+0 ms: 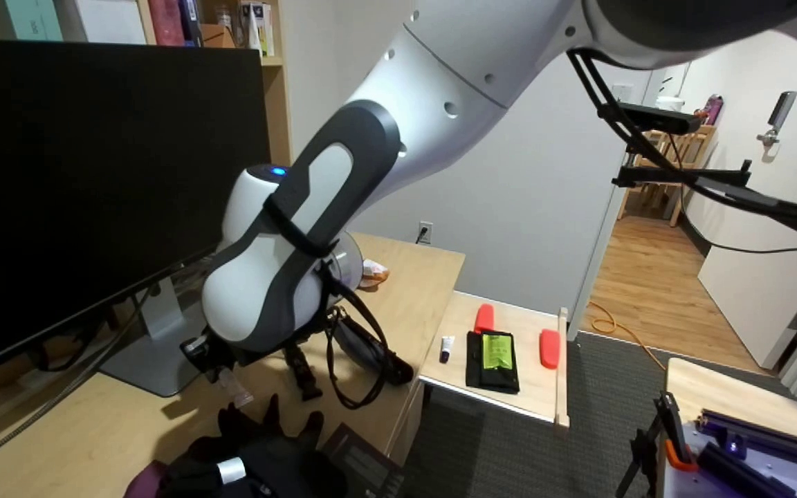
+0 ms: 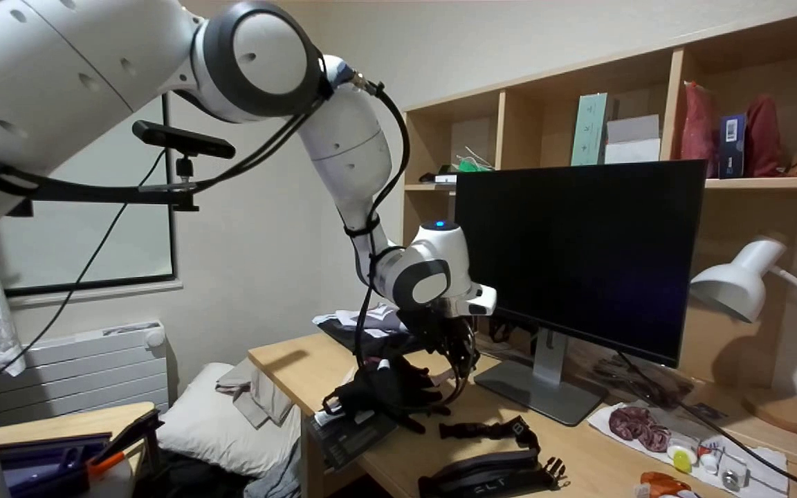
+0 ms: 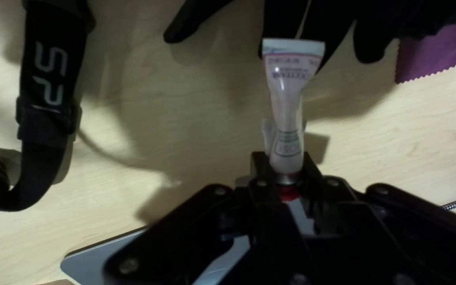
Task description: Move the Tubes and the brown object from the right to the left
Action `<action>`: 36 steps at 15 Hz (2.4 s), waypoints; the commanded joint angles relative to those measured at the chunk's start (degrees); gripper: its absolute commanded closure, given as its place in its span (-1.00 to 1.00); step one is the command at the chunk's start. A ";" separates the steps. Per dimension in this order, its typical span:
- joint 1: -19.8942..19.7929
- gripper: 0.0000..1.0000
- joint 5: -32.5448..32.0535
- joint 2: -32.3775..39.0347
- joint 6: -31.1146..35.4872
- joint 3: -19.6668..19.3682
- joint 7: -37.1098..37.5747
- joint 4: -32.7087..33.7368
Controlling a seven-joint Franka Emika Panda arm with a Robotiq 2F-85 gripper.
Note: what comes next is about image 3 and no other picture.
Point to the black grey running belt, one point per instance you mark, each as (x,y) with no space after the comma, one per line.
(45,112)

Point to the silver monitor stand base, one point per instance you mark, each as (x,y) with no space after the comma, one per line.
(83,267)

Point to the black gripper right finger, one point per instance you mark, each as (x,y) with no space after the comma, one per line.
(378,237)

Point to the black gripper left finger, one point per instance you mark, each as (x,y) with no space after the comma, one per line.
(178,248)

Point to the purple cloth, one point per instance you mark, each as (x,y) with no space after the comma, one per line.
(424,58)

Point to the white pink tube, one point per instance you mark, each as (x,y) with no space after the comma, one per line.
(288,66)

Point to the black gloves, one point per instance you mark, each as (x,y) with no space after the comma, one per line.
(376,23)

